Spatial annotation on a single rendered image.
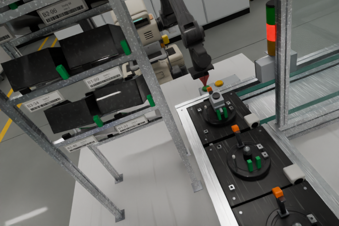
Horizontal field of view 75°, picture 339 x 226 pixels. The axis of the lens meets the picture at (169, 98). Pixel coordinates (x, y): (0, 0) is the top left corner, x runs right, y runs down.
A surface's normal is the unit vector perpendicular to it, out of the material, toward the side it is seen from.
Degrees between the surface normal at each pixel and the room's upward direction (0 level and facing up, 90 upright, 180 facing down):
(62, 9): 90
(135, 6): 42
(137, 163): 0
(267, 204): 0
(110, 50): 65
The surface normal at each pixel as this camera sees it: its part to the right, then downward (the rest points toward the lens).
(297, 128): 0.21, 0.57
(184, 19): -0.10, -0.20
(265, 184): -0.29, -0.74
